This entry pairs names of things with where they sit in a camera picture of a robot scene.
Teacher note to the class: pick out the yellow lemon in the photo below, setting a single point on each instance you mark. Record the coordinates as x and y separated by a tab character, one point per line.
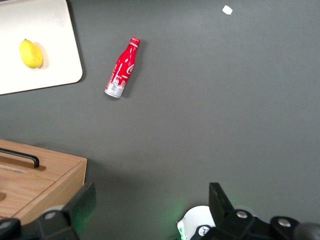
31	53

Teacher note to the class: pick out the white rectangular tray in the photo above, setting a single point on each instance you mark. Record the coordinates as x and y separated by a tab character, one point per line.
42	27

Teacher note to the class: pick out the small white paper scrap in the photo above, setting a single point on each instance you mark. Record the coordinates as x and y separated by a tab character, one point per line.
227	10

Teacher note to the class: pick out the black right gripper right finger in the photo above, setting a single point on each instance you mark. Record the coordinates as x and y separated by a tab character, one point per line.
232	222

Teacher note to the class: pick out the brown wooden board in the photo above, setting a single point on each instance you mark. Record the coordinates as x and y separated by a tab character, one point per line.
37	182

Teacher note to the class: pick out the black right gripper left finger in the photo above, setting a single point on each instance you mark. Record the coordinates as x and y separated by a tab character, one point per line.
75	212

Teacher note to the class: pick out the red coke bottle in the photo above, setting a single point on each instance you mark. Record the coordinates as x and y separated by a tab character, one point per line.
123	68

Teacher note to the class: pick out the white round container with logo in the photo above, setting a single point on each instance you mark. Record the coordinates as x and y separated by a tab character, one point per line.
193	220

